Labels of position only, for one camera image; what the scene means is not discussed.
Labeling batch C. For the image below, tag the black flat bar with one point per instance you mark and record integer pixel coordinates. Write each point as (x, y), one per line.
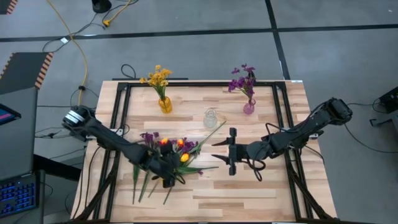
(140, 79)

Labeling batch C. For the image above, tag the black box device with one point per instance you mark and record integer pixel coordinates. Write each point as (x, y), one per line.
(390, 100)

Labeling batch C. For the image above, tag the clear glass vase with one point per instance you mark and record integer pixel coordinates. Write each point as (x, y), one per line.
(210, 119)

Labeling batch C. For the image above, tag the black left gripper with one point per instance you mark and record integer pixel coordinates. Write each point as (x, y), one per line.
(163, 165)

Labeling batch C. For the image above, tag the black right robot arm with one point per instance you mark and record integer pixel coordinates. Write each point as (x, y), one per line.
(298, 130)

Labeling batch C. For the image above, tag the large black hazard-striped mat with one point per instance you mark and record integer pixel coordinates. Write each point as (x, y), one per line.
(21, 71)

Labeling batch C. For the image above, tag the tablet screen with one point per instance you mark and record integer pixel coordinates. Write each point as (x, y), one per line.
(7, 114)

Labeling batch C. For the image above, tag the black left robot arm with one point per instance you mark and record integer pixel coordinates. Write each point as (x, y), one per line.
(105, 138)

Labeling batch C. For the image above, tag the backlit black keyboard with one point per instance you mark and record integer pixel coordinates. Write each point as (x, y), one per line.
(17, 194)

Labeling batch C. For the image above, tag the orange yellow artificial tulip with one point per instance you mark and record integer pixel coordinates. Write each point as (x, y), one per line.
(184, 157)
(164, 141)
(180, 142)

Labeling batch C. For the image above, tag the black round stand base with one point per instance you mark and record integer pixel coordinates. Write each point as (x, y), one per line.
(101, 5)

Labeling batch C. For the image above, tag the black desk foot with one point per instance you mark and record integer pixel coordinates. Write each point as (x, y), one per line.
(56, 168)

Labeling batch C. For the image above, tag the pink glass vase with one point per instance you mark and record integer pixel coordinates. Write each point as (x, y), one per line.
(248, 108)

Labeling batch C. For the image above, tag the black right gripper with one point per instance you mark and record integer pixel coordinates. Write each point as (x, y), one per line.
(237, 152)

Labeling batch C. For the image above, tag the white floor tag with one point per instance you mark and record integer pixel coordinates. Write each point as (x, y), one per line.
(64, 40)

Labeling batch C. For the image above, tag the small black hazard-striped mat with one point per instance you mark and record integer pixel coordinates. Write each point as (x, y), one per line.
(4, 5)

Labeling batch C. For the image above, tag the black aluminium table frame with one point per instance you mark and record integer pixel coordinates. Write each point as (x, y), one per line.
(202, 84)

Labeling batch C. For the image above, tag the yellow glass vase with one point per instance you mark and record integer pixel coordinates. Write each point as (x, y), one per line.
(165, 106)

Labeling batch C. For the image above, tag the grey desk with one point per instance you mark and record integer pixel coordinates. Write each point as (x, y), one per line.
(18, 146)

